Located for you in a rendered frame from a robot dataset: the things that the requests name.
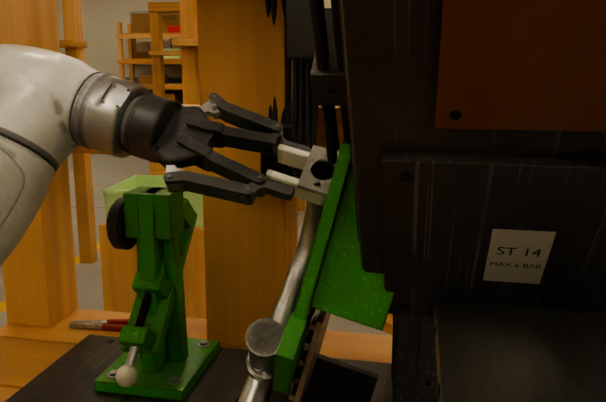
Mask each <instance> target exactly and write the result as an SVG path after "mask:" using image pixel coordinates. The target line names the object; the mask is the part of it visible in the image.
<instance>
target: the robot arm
mask: <svg viewBox="0 0 606 402"><path fill-rule="evenodd" d="M208 116H212V117H214V119H218V118H220V119H221V120H223V121H224V122H226V123H229V124H231V125H234V126H236V127H239V128H241V129H239V128H234V127H229V126H225V125H224V124H223V123H219V122H213V121H210V120H209V118H208ZM79 145H81V146H82V147H84V148H88V149H93V150H96V151H101V152H103V153H106V154H109V155H112V156H115V157H118V158H125V157H128V156H130V155H132V156H134V157H137V158H141V159H144V160H148V161H151V162H159V163H160V164H161V165H162V166H163V168H165V169H166V173H165V174H164V176H163V178H164V182H165V185H166V188H167V190H168V191H169V192H171V193H175V192H187V191H188V192H192V193H196V194H200V195H204V196H211V197H215V198H220V199H224V200H227V201H232V202H235V203H239V204H244V205H248V206H249V205H252V204H253V203H254V199H255V198H256V197H257V196H258V197H263V196H265V195H266V194H267V195H270V196H275V197H278V198H280V199H283V200H286V201H291V200H292V198H293V197H297V198H300V199H303V200H306V201H308V202H311V203H314V204H317V205H320V206H324V205H325V201H326V197H325V196H320V195H317V194H314V193H311V192H307V191H305V190H302V189H299V188H298V182H299V178H293V177H291V176H288V175H285V174H282V173H279V172H277V171H274V170H271V169H268V170H267V172H266V177H265V176H264V175H263V174H262V173H260V172H258V171H256V170H254V169H251V168H248V167H246V166H244V165H243V164H241V163H239V162H237V161H234V160H231V159H229V158H227V157H226V156H223V155H221V154H219V153H217V152H215V151H213V148H214V147H216V148H224V147H229V148H235V149H239V150H245V151H254V152H259V153H265V154H270V155H275V156H278V163H281V164H284V165H288V166H291V167H294V168H297V169H304V167H305V165H306V162H307V160H308V156H309V153H310V148H309V147H308V146H305V145H301V144H298V143H295V142H290V141H287V140H285V139H284V138H283V126H282V123H280V122H277V121H275V120H272V119H271V118H268V117H265V116H263V115H260V114H256V113H255V112H252V111H249V110H247V109H244V108H242V107H240V106H238V105H234V104H231V103H228V102H226V101H225V100H224V99H223V98H222V97H221V96H220V95H219V94H217V93H211V94H210V95H209V101H207V102H206V103H205V104H203V105H202V106H200V107H198V106H183V105H180V104H179V103H177V102H175V101H173V100H170V99H168V98H165V97H162V96H156V95H154V94H150V92H149V90H148V89H147V87H145V86H144V85H141V84H138V83H135V82H132V81H129V80H126V79H122V78H118V77H115V76H113V75H111V74H108V73H103V72H100V71H98V70H96V69H93V68H91V67H90V66H89V65H88V64H87V63H85V62H84V61H81V60H79V59H75V58H73V57H70V56H68V55H65V54H61V53H58V52H56V51H52V50H45V49H41V48H37V47H32V46H25V45H19V44H0V266H1V265H2V264H3V262H4V261H5V260H6V259H7V258H8V256H9V255H10V254H11V253H12V251H13V250H14V248H15V247H16V245H17V244H18V242H19V241H20V240H21V239H22V237H23V235H24V234H25V232H26V231H27V229H28V227H29V226H30V224H31V223H32V220H33V219H34V217H35V216H36V214H37V213H38V211H39V209H40V207H41V204H42V202H43V200H44V198H45V197H46V194H47V191H48V188H49V185H50V183H51V181H52V179H53V177H54V175H55V173H56V171H57V170H58V168H59V167H60V165H61V164H62V162H63V161H64V160H65V159H66V158H67V157H68V156H69V155H70V153H71V152H73V151H74V150H75V149H76V148H77V147H78V146H79ZM191 166H197V167H199V168H201V169H203V170H205V171H208V172H209V171H212V172H214V173H216V174H218V175H220V176H222V177H224V178H227V179H223V178H216V177H212V176H208V175H204V174H200V173H196V172H191V171H184V170H183V168H186V167H191ZM228 179H229V180H228Z"/></svg>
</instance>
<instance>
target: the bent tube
mask: <svg viewBox="0 0 606 402"><path fill-rule="evenodd" d="M335 164H336V163H335ZM335 164H330V163H328V162H327V157H326V148H322V147H319V146H316V145H313V147H312V149H311V152H310V153H309V156H308V160H307V162H306V165H305V167H304V169H303V171H302V174H301V177H300V179H299V182H298V188H299V189H302V190H305V191H307V192H311V193H314V194H317V195H320V196H325V197H326V196H327V193H328V189H329V187H330V183H331V179H332V177H333V173H334V170H335ZM315 185H317V186H320V187H315ZM323 208H324V207H323V206H320V205H317V204H314V203H311V202H308V201H307V206H306V212H305V216H304V221H303V224H302V228H301V232H300V236H299V238H298V244H297V248H296V250H295V253H294V257H293V260H292V262H291V265H290V268H289V272H288V275H287V277H286V279H285V282H284V285H283V287H282V290H281V292H280V295H279V298H278V301H277V303H276V306H275V307H274V310H273V313H272V315H271V319H273V320H275V321H277V322H278V323H279V324H280V325H281V326H282V327H283V329H284V330H285V327H286V324H287V322H288V320H289V316H290V313H291V312H294V311H295V308H296V304H297V301H298V295H299V292H300V289H301V286H302V282H303V279H304V276H305V272H306V269H307V265H308V260H309V257H310V253H311V251H312V247H313V243H314V240H315V237H316V234H317V228H318V225H319V222H320V218H321V215H322V212H323ZM272 388H273V380H272V381H269V382H259V381H256V380H254V379H253V378H252V377H251V376H250V375H248V378H247V380H246V382H245V385H244V387H243V391H242V394H241V396H240V398H239V401H238V402H268V401H269V398H270V396H271V392H272Z"/></svg>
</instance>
